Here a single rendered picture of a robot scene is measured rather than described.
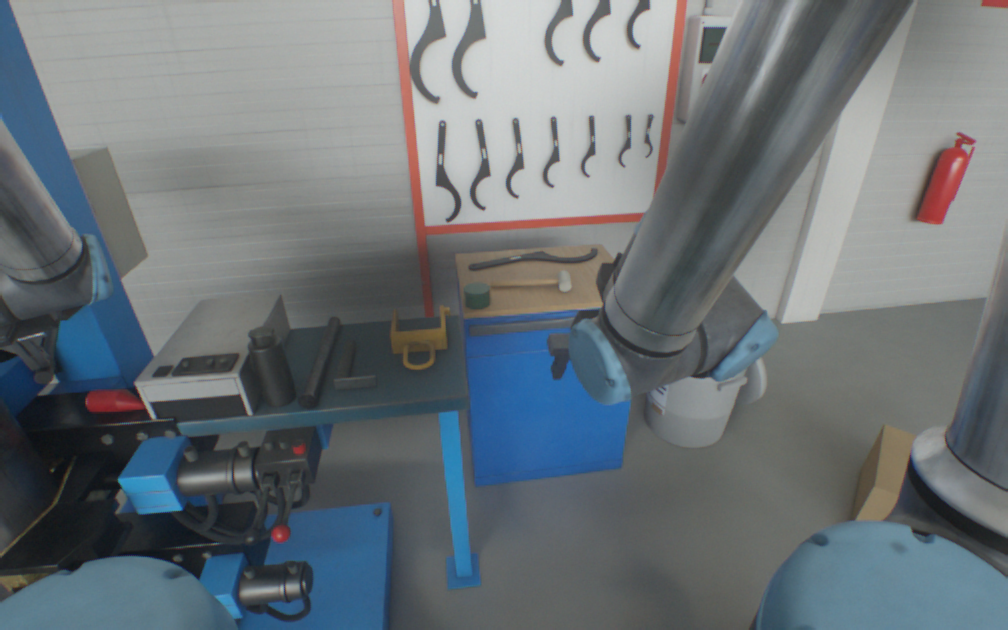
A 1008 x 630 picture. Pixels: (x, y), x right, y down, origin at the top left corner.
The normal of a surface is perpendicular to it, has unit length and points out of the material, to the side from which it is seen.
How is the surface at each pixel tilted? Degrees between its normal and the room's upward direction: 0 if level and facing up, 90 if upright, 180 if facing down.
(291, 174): 90
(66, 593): 5
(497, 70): 90
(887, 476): 0
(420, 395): 0
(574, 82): 90
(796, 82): 106
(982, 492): 47
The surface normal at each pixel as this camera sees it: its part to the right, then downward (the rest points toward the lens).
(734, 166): -0.51, 0.60
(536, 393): 0.14, 0.49
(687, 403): -0.39, 0.51
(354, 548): -0.02, -0.87
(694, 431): -0.11, 0.54
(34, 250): 0.65, 0.75
